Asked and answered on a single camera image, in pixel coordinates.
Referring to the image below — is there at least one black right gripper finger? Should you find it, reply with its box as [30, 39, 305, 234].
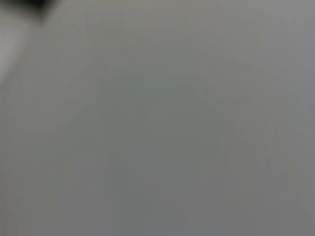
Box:
[0, 0, 51, 24]

